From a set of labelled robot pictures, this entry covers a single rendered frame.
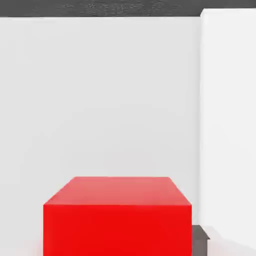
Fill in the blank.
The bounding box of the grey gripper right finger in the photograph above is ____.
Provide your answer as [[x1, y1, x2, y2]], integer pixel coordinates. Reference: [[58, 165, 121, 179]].
[[191, 224, 249, 256]]

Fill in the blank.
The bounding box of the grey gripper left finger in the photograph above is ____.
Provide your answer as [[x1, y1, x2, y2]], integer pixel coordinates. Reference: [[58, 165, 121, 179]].
[[19, 238, 44, 256]]

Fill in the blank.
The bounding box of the small red cube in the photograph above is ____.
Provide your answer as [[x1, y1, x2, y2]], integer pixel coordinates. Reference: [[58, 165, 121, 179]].
[[42, 176, 193, 256]]

